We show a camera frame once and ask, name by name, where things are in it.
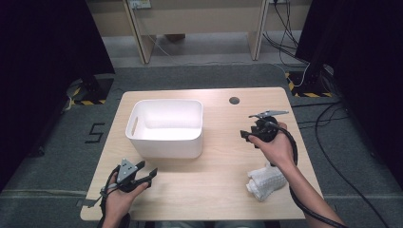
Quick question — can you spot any black gripper cable with loop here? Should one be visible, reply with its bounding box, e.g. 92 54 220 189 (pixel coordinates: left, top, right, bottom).
96 165 122 228

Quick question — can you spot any thick black sleeved cable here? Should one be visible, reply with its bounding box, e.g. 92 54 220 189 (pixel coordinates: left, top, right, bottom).
264 120 350 228

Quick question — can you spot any black stand base striped tape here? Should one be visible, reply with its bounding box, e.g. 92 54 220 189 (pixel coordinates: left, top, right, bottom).
67 74 115 106
284 63 334 98

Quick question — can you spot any beige wooden desk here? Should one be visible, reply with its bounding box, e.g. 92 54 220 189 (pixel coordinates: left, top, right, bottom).
86 0 313 66

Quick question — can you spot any long black floor cable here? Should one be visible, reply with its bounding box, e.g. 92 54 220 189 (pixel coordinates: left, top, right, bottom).
315 103 391 228

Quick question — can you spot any grey tape strip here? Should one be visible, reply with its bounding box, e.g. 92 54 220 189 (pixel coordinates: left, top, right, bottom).
75 199 97 208

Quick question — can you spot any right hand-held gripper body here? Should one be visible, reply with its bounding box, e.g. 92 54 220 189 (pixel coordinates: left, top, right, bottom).
248 109 290 143

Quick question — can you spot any white plastic bin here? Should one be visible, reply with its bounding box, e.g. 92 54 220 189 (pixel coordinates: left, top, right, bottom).
125 99 204 160

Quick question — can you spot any bundle of black cables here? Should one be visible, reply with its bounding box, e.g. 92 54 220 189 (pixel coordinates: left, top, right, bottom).
262 0 310 66

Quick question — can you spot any black curtain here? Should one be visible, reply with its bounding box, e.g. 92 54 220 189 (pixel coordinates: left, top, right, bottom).
0 0 116 191
296 0 403 188

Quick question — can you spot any person's right hand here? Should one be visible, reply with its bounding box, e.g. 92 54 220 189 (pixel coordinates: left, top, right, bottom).
248 123 297 170

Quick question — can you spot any white knitted cloth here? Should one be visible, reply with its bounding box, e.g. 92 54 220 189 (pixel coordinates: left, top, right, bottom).
246 161 288 202

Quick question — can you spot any white power strip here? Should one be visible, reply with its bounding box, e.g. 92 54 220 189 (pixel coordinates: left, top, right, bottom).
128 0 152 10

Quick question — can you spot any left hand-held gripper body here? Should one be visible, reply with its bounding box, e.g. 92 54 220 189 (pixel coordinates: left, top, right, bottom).
115 158 141 193

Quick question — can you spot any person's left hand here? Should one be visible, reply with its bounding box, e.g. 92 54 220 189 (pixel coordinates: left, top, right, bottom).
104 183 150 222

